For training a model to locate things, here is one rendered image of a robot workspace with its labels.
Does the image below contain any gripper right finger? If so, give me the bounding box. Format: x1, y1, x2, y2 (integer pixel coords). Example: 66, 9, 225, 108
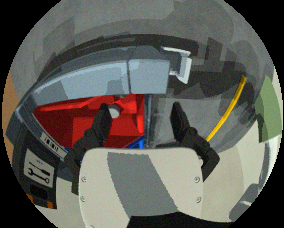
170, 102, 220, 182

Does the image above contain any white round disc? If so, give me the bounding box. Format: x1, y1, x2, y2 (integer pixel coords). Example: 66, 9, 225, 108
108, 105, 120, 118

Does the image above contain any red bin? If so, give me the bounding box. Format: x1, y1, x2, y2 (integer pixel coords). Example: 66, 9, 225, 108
33, 93, 144, 149

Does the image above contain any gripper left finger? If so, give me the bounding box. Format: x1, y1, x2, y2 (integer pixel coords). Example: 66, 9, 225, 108
64, 103, 112, 182

